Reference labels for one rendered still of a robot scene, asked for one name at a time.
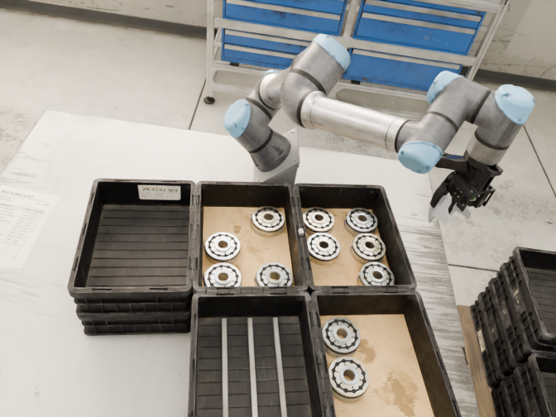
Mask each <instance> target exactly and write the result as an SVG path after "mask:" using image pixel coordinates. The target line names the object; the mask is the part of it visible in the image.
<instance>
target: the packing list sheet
mask: <svg viewBox="0 0 556 417"><path fill-rule="evenodd" d="M59 198H60V196H56V195H52V194H44V193H39V192H35V191H30V190H26V189H18V188H14V187H10V186H6V185H0V266H2V267H10V268H17V269H21V268H22V266H23V264H24V263H25V261H26V259H27V257H28V255H29V253H30V251H31V249H32V247H33V245H34V243H35V241H36V239H37V238H38V236H39V234H40V232H41V229H42V228H43V226H44V224H45V222H46V220H47V218H48V216H49V215H50V212H51V210H52V209H53V208H54V207H55V205H56V203H57V202H58V200H59Z"/></svg>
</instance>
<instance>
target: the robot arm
mask: <svg viewBox="0 0 556 417"><path fill-rule="evenodd" d="M350 63H351V58H350V56H349V54H348V52H347V50H346V49H345V48H344V46H343V45H342V44H341V43H339V42H338V41H337V40H335V39H334V38H332V37H331V36H328V35H325V34H319V35H317V36H316V37H315V38H314V39H313V40H312V42H311V43H310V45H309V46H308V47H307V48H306V49H305V50H304V51H302V52H301V53H299V54H298V55H297V56H296V57H295V58H294V59H293V61H292V64H291V66H290V67H289V68H287V69H285V70H283V71H282V72H280V71H278V70H277V71H275V70H274V69H270V70H267V71H266V72H265V73H264V74H263V75H262V76H261V77H260V79H259V81H258V82H257V83H256V85H255V86H254V87H253V89H252V90H251V92H250V93H249V94H248V95H247V96H246V97H245V99H239V100H237V101H236V102H235V103H234V104H232V105H231V106H230V108H229V109H228V110H227V112H226V114H225V116H224V119H223V125H224V127H225V129H226V130H227V131H228V132H229V134H230V136H231V137H233V138H234V139H235V140H236V141H237V142H238V143H239V144H240V145H241V146H242V147H243V148H244V149H245V150H246V151H247V152H248V153H249V154H250V156H251V158H252V161H253V163H254V165H255V167H256V168H257V169H258V170H259V171H262V172H268V171H271V170H274V169H275V168H277V167H278V166H279V165H281V164H282V163H283V162H284V160H285V159H286V158H287V156H288V155H289V153H290V148H291V144H290V141H289V140H288V139H287V138H286V137H285V136H283V135H281V134H280V133H278V132H275V131H273V130H272V129H271V128H270V127H269V125H268V124H269V123H270V121H271V120H272V118H273V117H274V116H275V115H276V114H277V112H278V111H279V110H280V109H281V108H283V109H284V111H285V113H286V115H287V116H288V117H289V119H290V120H291V121H292V122H294V123H295V124H297V125H298V126H300V127H303V128H306V129H309V130H315V129H317V128H319V129H322V130H325V131H328V132H332V133H335V134H338V135H340V136H343V137H347V138H351V139H353V140H356V141H360V142H363V143H366V144H368V145H371V146H376V147H379V148H381V149H384V150H387V151H391V152H394V153H396V154H398V160H399V162H400V163H401V164H402V165H403V166H404V167H405V168H406V169H410V170H411V171H413V172H415V173H417V174H426V173H429V172H430V171H431V170H432V169H433V168H434V167H437V168H444V169H449V170H454V171H452V173H450V174H449V175H448V176H447V177H446V179H445V180H444V181H443V182H442V184H441V185H440V186H439V187H438V188H437V189H436V190H435V192H434V194H433V197H432V199H431V201H430V206H429V215H428V221H429V223H431V222H432V221H433V219H434V217H436V218H437V219H439V220H440V221H442V222H443V223H448V221H449V220H450V217H451V216H452V215H453V214H454V213H455V212H456V211H457V212H459V213H460V214H462V215H463V216H465V217H466V218H469V217H470V216H471V211H470V209H469V207H471V206H473V207H474V208H475V209H476V208H480V207H481V206H482V205H483V206H484V207H485V206H486V205H487V203H488V201H489V199H490V198H491V196H492V195H493V194H494V192H495V191H496V190H495V189H494V188H493V187H492V186H491V185H490V183H491V182H492V181H493V179H494V178H495V176H498V175H501V174H502V172H503V171H504V170H503V169H502V168H501V167H500V166H499V165H498V163H499V162H500V161H501V159H502V158H503V156H504V155H505V153H506V152H507V150H508V149H509V147H510V145H511V143H512V142H513V141H514V139H515V137H516V136H517V134H518V133H519V131H520V129H521V128H522V127H523V125H524V124H525V123H526V122H527V119H528V117H529V115H530V113H531V112H532V110H533V108H534V104H535V100H534V97H533V95H532V94H531V93H530V92H528V91H527V90H525V89H523V88H521V87H519V86H514V85H512V84H505V85H502V86H501V87H500V88H499V89H498V90H497V91H495V90H491V89H488V88H486V87H484V86H482V85H480V84H477V83H475V82H473V81H471V80H469V79H466V78H465V77H464V76H462V75H459V74H455V73H452V72H449V71H443V72H441V73H440V74H439V75H438V76H437V77H436V79H435V80H434V82H433V84H432V85H431V87H430V89H429V91H428V94H427V97H426V100H427V102H428V103H430V104H431V105H430V107H429V109H428V110H427V111H426V113H425V114H424V116H423V117H422V118H421V120H420V121H419V122H416V121H412V120H410V119H407V118H403V117H398V116H395V115H391V114H388V113H383V112H379V111H376V110H372V109H369V108H364V107H360V106H357V105H354V104H350V103H345V102H341V101H338V100H335V99H331V98H327V96H328V94H329V93H330V91H331V90H332V89H333V87H334V85H335V84H336V83H337V82H338V81H339V79H340V78H341V77H342V75H343V74H344V72H346V71H347V68H348V66H349V65H350ZM464 121H466V122H469V123H471V124H474V125H476V126H477V129H476V131H475V132H474V133H473V135H472V137H471V139H470V141H469V143H468V144H467V149H466V150H465V152H464V154H463V156H459V155H453V154H448V153H447V152H444V151H445V150H446V148H447V147H448V145H449V143H450V142H451V140H452V139H453V138H454V136H455V135H456V133H457V132H458V130H459V128H460V127H461V126H462V124H463V123H464ZM448 193H450V195H451V196H452V199H451V198H450V197H449V196H447V194H448ZM489 193H491V194H490V196H489V197H488V199H487V200H486V198H487V196H488V195H489ZM485 200H486V201H485Z"/></svg>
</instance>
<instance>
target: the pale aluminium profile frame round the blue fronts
mask: <svg viewBox="0 0 556 417"><path fill-rule="evenodd" d="M358 1H359V0H351V2H350V4H347V6H346V10H348V14H347V20H346V24H345V27H344V31H343V33H341V32H340V36H335V35H329V34H325V35H328V36H331V37H332V38H334V39H335V40H337V41H338V42H339V43H341V44H342V45H343V46H344V48H345V49H347V48H348V47H352V48H358V49H363V50H374V51H380V52H386V53H391V54H397V55H407V56H413V57H418V58H424V59H429V60H439V61H445V62H451V63H456V64H462V65H470V67H469V69H468V71H467V74H466V76H465V78H466V79H469V80H471V81H472V80H473V78H474V76H475V74H476V72H477V69H478V67H479V65H480V64H481V62H482V59H483V57H484V55H485V53H486V51H487V48H488V46H489V45H490V43H491V40H492V38H493V36H494V34H495V32H496V29H497V27H498V26H499V24H500V22H501V19H502V17H503V15H504V13H505V11H506V9H507V7H508V5H509V3H510V0H500V2H499V3H500V5H501V6H500V8H499V11H498V13H494V15H493V17H492V19H491V22H490V24H489V26H483V25H481V26H480V28H479V31H485V32H486V33H485V35H484V37H483V38H482V42H481V44H480V45H479V47H478V49H477V53H476V54H475V56H469V55H459V54H454V53H448V52H442V51H436V50H426V49H420V48H415V47H409V46H399V45H394V44H388V43H383V42H377V41H367V40H361V39H356V38H352V36H353V35H352V34H351V31H352V25H353V22H354V17H355V14H356V12H359V8H360V6H358ZM503 6H505V7H504V9H503V11H502V13H501V10H502V8H503ZM214 12H215V0H207V63H206V97H205V98H204V102H205V103H206V104H212V103H214V102H215V99H214V98H213V97H212V95H213V91H219V92H225V93H235V94H241V95H248V94H249V93H250V92H251V90H252V88H247V87H241V86H236V85H230V84H219V83H218V82H217V81H216V80H215V79H216V76H217V73H218V70H226V71H232V72H238V73H243V74H254V75H260V76H262V75H263V74H264V73H265V72H266V71H267V70H272V69H267V68H261V67H256V66H250V65H240V64H239V63H235V62H230V63H228V62H222V61H221V48H222V28H227V29H233V30H239V31H249V32H255V33H261V34H267V35H273V36H283V37H289V38H294V39H299V40H305V41H312V40H313V39H314V38H315V37H316V36H317V35H319V34H323V33H318V32H312V31H302V30H297V29H291V28H286V27H281V26H270V25H265V24H259V23H253V22H243V21H237V20H232V19H226V18H220V17H215V16H214ZM500 13H501V14H500ZM215 26H216V27H218V32H217V34H216V36H215V39H214V27H215ZM340 89H354V90H359V91H365V92H371V93H381V94H387V95H392V96H398V97H404V98H414V99H420V100H426V97H427V94H428V93H427V92H421V91H415V90H410V89H399V88H394V87H388V86H382V85H377V84H366V83H361V82H360V81H356V80H351V81H349V80H344V79H340V80H339V81H338V82H337V83H336V84H335V85H334V87H333V89H332V90H331V91H330V93H329V94H328V96H327V98H331V99H335V100H338V99H337V98H336V93H337V92H338V91H339V90H340ZM338 101H339V100H338ZM426 101H427V100H426ZM345 103H348V102H345ZM350 104H354V105H357V106H360V107H364V108H369V109H372V110H376V111H379V112H383V113H388V114H391V115H395V116H398V117H403V118H407V119H410V120H415V121H420V120H421V118H422V117H423V116H424V113H415V112H409V111H403V110H397V109H392V108H381V107H375V106H370V105H364V104H358V103H350Z"/></svg>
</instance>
